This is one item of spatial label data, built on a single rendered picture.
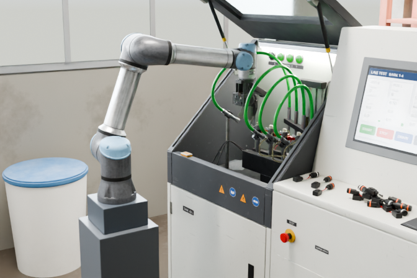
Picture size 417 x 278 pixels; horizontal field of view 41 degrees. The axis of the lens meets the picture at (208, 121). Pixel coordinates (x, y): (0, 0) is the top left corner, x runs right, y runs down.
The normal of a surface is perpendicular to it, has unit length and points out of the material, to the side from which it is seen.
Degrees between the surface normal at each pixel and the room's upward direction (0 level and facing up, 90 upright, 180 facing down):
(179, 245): 90
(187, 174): 90
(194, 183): 90
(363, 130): 76
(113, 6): 90
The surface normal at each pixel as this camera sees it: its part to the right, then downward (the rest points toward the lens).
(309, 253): -0.78, 0.14
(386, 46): -0.76, -0.10
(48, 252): 0.25, 0.28
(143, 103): 0.52, 0.19
